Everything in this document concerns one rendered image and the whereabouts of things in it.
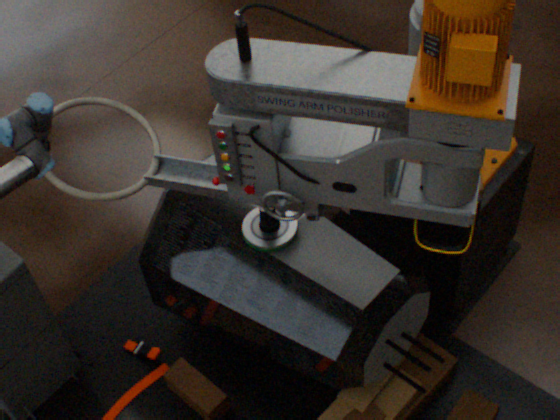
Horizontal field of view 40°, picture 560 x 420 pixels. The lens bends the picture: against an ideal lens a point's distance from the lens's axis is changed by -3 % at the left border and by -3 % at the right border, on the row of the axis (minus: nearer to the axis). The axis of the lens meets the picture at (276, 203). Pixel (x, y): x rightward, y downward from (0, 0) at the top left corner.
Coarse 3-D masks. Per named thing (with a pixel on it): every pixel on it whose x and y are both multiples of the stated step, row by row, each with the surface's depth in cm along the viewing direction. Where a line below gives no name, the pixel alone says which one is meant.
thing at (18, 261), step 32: (0, 256) 308; (0, 288) 302; (32, 288) 317; (0, 320) 310; (32, 320) 326; (0, 352) 318; (32, 352) 335; (64, 352) 353; (0, 384) 327; (32, 384) 345; (32, 416) 350
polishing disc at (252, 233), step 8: (256, 208) 310; (248, 216) 307; (256, 216) 307; (248, 224) 305; (256, 224) 304; (288, 224) 303; (296, 224) 303; (248, 232) 302; (256, 232) 302; (280, 232) 301; (288, 232) 300; (248, 240) 300; (256, 240) 299; (264, 240) 299; (272, 240) 298; (280, 240) 298; (288, 240) 298; (264, 248) 297
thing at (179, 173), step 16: (160, 160) 300; (176, 160) 298; (192, 160) 296; (144, 176) 292; (160, 176) 297; (176, 176) 297; (192, 176) 297; (208, 176) 296; (192, 192) 291; (208, 192) 289; (224, 192) 286; (288, 208) 282; (304, 208) 280; (320, 208) 278
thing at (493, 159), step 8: (512, 144) 335; (488, 152) 333; (496, 152) 332; (504, 152) 332; (512, 152) 334; (488, 160) 330; (496, 160) 328; (504, 160) 330; (488, 168) 327; (496, 168) 327; (488, 176) 324
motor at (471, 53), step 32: (448, 0) 194; (480, 0) 191; (512, 0) 202; (448, 32) 202; (480, 32) 201; (416, 64) 231; (448, 64) 201; (480, 64) 198; (416, 96) 221; (448, 96) 219; (480, 96) 216
